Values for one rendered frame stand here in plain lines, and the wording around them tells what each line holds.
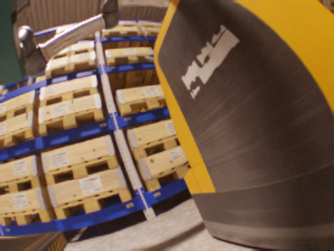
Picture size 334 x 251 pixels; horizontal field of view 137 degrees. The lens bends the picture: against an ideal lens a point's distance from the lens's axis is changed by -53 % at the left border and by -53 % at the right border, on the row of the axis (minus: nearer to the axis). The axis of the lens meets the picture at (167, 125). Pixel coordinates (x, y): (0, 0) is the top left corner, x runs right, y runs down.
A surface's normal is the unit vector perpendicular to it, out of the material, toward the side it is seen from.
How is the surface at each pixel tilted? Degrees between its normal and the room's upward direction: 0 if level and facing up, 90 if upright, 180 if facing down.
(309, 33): 90
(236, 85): 90
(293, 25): 90
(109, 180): 90
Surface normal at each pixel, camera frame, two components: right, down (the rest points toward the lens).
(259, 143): -0.86, 0.23
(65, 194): 0.33, -0.44
